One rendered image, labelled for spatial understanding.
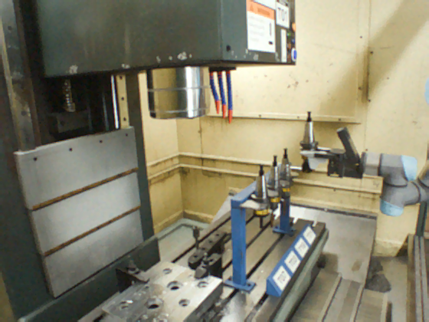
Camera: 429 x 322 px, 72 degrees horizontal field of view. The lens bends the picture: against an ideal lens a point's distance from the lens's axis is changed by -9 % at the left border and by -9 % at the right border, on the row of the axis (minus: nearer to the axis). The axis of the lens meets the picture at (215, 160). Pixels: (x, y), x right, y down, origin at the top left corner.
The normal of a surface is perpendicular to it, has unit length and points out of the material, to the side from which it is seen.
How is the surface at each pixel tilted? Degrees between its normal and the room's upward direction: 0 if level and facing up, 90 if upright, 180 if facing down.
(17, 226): 90
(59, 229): 90
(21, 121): 90
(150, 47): 90
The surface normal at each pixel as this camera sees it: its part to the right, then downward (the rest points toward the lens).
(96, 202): 0.86, 0.10
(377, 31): -0.52, 0.25
